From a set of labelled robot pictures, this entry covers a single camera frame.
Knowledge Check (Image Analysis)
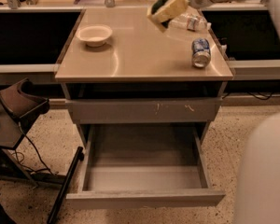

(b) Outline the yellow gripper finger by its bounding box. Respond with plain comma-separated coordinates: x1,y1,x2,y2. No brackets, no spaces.
153,0,188,22

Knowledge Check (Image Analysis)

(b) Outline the green yellow sponge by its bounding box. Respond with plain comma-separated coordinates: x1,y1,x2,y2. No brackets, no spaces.
147,0,170,31

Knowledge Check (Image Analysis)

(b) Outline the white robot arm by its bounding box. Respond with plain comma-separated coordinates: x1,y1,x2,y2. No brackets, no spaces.
147,0,280,224

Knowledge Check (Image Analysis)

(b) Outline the grey drawer cabinet counter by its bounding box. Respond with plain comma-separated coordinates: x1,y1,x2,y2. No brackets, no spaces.
55,7,232,140

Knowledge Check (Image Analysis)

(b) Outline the grey closed top drawer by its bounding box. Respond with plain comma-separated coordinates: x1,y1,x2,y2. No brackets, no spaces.
66,98,221,124

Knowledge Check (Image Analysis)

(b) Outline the grey open middle drawer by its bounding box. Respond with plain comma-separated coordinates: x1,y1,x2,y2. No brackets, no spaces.
66,124,225,209

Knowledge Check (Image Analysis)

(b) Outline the clear plastic water bottle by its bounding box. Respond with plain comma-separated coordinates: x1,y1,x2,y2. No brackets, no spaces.
169,12,210,32

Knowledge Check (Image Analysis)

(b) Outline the blue soda can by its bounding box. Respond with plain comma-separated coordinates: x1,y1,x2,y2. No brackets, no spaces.
191,38,211,68

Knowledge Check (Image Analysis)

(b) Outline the white bowl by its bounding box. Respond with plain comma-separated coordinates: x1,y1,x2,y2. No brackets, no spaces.
76,25,113,48

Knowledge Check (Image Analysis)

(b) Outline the black metal bar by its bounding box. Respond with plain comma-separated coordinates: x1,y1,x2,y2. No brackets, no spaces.
47,147,84,224

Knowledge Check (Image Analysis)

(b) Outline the black tray stand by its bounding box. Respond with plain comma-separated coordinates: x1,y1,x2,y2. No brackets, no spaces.
0,78,64,185

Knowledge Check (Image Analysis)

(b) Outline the black cable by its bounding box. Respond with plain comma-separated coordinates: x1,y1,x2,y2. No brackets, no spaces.
13,121,59,175

